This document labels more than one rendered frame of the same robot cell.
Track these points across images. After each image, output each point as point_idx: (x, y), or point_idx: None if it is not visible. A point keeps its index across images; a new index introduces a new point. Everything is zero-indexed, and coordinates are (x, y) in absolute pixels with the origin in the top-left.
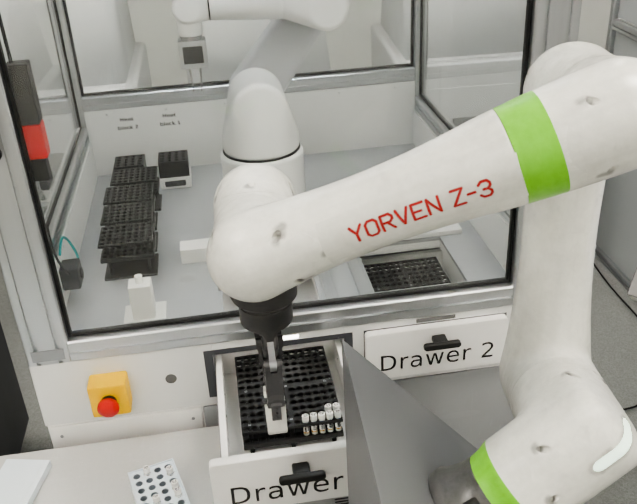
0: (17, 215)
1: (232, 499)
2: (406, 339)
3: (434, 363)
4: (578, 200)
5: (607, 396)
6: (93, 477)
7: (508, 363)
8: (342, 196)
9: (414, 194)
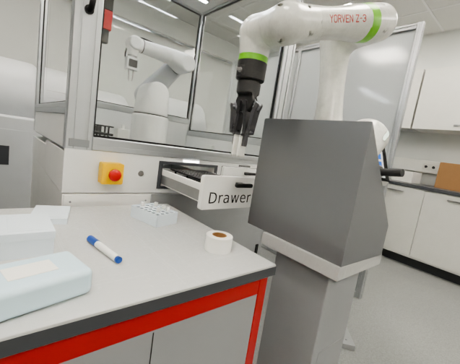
0: (89, 50)
1: (209, 199)
2: (236, 171)
3: None
4: (344, 71)
5: None
6: (102, 214)
7: None
8: (324, 6)
9: (346, 11)
